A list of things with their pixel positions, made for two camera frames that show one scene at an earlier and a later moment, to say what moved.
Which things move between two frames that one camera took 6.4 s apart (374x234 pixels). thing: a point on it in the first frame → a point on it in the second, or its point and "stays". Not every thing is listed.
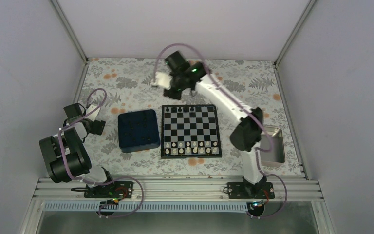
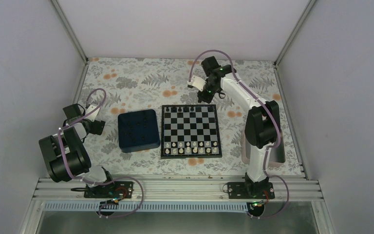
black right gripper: (176, 95) → (208, 99)
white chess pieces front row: (191, 147) stays
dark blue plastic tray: (138, 130) stays
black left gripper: (94, 129) stays
